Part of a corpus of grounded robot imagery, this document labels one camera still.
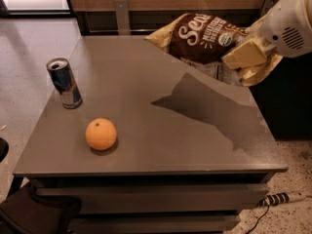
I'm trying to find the grey drawer cabinet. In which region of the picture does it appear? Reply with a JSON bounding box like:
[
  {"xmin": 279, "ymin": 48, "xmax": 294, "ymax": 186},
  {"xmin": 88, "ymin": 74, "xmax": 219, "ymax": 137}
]
[{"xmin": 14, "ymin": 36, "xmax": 287, "ymax": 234}]

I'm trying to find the left metal bracket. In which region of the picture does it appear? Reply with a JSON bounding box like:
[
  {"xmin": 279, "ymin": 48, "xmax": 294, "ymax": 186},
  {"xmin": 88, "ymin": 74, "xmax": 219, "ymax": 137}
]
[{"xmin": 113, "ymin": 0, "xmax": 131, "ymax": 35}]

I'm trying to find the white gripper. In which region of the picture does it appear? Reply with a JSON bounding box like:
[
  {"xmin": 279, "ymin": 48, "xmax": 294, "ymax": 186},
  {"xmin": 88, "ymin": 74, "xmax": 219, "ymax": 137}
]
[{"xmin": 221, "ymin": 0, "xmax": 312, "ymax": 81}]

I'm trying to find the metal bracket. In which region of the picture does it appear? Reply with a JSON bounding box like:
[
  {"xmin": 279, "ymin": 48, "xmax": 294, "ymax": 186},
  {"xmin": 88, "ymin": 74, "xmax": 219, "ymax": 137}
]
[
  {"xmin": 113, "ymin": 0, "xmax": 131, "ymax": 35},
  {"xmin": 259, "ymin": 0, "xmax": 279, "ymax": 17}
]

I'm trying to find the black chair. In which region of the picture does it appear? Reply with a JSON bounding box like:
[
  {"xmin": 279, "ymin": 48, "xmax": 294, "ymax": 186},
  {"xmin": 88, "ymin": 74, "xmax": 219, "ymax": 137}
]
[{"xmin": 0, "ymin": 137, "xmax": 82, "ymax": 234}]

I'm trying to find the black power cable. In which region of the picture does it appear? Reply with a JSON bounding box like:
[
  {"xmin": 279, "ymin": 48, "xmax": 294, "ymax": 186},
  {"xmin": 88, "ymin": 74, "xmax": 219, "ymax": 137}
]
[{"xmin": 245, "ymin": 204, "xmax": 271, "ymax": 234}]

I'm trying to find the orange fruit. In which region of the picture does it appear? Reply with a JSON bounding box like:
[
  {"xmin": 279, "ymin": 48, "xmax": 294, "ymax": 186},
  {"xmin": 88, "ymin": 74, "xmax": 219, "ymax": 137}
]
[{"xmin": 85, "ymin": 118, "xmax": 117, "ymax": 151}]

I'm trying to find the brown yellow chip bag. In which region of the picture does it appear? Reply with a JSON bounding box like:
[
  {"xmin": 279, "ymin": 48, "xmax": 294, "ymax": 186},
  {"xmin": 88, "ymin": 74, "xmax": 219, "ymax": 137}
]
[{"xmin": 145, "ymin": 14, "xmax": 282, "ymax": 87}]

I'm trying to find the white power strip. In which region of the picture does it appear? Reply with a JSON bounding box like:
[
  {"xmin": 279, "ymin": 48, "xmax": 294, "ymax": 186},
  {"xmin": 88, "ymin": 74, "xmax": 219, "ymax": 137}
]
[{"xmin": 257, "ymin": 191, "xmax": 307, "ymax": 207}]

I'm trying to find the blue silver drink can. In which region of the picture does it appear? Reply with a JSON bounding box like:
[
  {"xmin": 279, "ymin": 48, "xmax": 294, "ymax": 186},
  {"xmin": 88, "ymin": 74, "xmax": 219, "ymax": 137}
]
[{"xmin": 46, "ymin": 58, "xmax": 83, "ymax": 109}]

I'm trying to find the right metal bracket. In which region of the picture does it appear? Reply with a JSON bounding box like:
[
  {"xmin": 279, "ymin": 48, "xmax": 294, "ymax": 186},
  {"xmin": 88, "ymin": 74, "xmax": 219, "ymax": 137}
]
[{"xmin": 259, "ymin": 0, "xmax": 279, "ymax": 17}]

